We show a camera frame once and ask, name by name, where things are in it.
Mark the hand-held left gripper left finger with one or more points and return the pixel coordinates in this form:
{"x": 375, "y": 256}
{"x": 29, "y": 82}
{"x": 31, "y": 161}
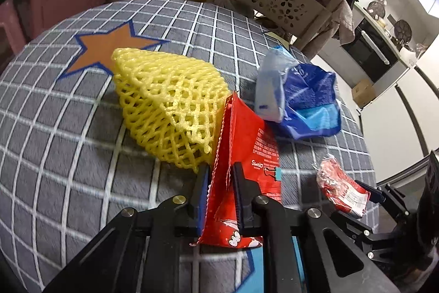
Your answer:
{"x": 204, "y": 200}

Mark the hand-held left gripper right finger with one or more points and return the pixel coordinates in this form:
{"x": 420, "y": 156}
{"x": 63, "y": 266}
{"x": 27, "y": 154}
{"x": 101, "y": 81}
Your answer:
{"x": 240, "y": 200}

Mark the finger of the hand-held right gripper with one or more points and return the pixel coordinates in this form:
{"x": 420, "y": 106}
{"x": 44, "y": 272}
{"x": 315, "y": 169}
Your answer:
{"x": 353, "y": 227}
{"x": 375, "y": 192}

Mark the red white small packet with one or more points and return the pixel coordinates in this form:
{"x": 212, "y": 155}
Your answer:
{"x": 338, "y": 183}

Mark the red snack bag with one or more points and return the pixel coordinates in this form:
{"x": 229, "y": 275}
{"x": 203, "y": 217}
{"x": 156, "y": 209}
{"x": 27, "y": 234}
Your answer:
{"x": 250, "y": 142}

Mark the cardboard box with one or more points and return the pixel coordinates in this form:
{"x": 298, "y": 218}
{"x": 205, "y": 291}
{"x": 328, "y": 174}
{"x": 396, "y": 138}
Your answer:
{"x": 363, "y": 93}

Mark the yellow foam fruit net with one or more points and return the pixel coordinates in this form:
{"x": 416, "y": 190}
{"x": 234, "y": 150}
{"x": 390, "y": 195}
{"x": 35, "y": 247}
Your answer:
{"x": 164, "y": 97}

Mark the white refrigerator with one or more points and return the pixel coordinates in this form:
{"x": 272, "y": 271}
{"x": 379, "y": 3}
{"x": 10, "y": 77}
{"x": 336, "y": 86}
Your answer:
{"x": 422, "y": 90}

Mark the blue plastic bag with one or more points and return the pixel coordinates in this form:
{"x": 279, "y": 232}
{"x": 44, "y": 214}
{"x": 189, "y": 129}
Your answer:
{"x": 308, "y": 97}

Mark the black built-in oven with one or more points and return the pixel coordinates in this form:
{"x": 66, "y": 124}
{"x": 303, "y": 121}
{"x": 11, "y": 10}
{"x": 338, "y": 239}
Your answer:
{"x": 370, "y": 52}

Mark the round black baking pan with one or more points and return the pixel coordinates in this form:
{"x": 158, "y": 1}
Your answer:
{"x": 402, "y": 30}

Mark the grey hanging cloth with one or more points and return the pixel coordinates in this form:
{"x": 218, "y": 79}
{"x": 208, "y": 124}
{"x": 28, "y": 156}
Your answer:
{"x": 344, "y": 21}

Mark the round metal strainer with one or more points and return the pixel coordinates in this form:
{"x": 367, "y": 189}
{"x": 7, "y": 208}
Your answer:
{"x": 373, "y": 6}

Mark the pink plastic stool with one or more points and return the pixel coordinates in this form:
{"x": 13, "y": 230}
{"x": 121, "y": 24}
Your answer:
{"x": 12, "y": 25}

